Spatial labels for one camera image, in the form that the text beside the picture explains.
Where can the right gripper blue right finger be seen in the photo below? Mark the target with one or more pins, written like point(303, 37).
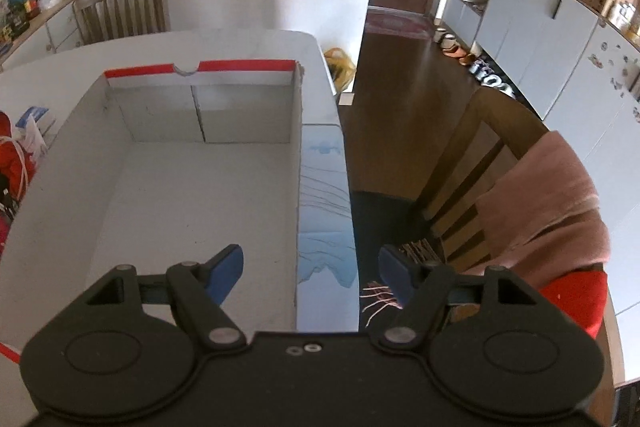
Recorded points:
point(400, 274)

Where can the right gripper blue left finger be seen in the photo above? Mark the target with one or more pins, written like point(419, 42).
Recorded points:
point(219, 275)

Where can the white red cardboard box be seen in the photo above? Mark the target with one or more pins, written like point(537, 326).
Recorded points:
point(149, 177)

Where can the red cloth garment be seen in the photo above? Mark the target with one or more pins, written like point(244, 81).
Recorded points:
point(17, 171)

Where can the pink fringed scarf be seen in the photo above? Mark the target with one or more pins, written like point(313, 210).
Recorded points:
point(542, 218)

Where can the near wooden dining chair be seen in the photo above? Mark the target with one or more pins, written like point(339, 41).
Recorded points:
point(493, 134)

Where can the wooden dining chair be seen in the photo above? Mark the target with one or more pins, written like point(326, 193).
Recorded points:
point(105, 20)
point(493, 134)

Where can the red chair cushion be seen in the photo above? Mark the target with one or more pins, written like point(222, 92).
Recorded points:
point(582, 296)

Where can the yellow plastic bag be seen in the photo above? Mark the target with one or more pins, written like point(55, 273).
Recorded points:
point(341, 67)

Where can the black white slippers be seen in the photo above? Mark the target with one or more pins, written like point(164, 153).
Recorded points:
point(487, 77)

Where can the small blue white box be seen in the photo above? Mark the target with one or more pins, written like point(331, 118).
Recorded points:
point(43, 117)

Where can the red patterned doormat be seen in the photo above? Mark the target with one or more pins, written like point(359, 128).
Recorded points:
point(398, 23)

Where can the white storage cabinet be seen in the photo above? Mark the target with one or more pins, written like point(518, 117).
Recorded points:
point(581, 76)

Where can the far wooden dining chair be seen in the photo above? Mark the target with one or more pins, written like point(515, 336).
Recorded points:
point(105, 20)

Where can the wooden sideboard with drawers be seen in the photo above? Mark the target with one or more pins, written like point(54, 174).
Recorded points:
point(52, 31)

